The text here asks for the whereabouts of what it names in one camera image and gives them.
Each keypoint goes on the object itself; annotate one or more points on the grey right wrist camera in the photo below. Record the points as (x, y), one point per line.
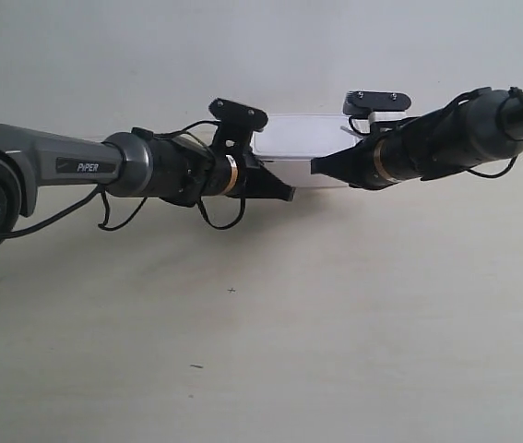
(370, 112)

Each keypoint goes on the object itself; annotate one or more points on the white lidded plastic container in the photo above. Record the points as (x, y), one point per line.
(289, 142)

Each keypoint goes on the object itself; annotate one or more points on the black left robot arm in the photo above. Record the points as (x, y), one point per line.
(177, 167)

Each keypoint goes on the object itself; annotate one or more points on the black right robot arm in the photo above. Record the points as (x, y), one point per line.
(476, 127)

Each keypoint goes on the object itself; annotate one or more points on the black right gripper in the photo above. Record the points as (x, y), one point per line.
(359, 166)

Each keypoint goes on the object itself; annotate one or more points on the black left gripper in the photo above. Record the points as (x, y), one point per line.
(238, 177)

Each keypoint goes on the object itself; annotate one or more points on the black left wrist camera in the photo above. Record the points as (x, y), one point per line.
(237, 123)

